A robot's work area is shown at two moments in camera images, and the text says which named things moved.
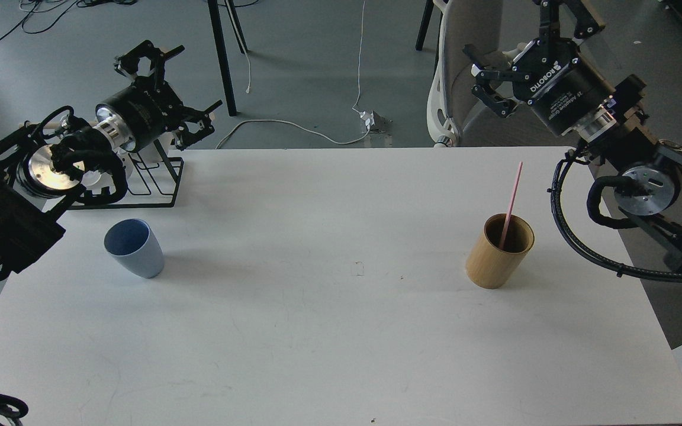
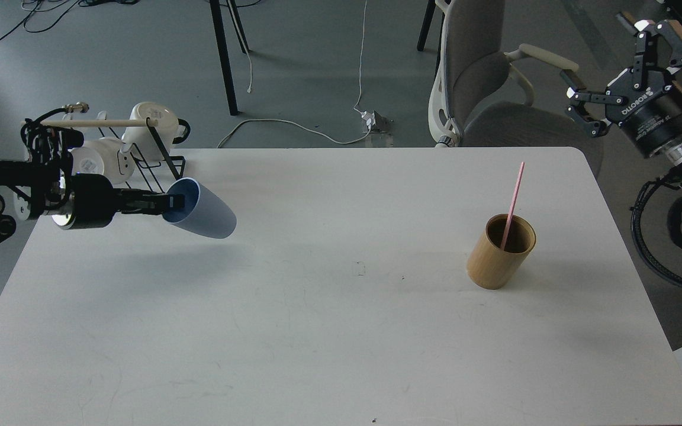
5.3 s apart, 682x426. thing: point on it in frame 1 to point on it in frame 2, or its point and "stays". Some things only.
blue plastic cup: [132, 243] to [204, 211]
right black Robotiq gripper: [550, 75] to [643, 100]
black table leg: [214, 13] stays
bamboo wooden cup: [491, 267] stays
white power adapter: [369, 118] stays
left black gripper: [147, 109] to [94, 202]
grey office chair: [456, 116] stays
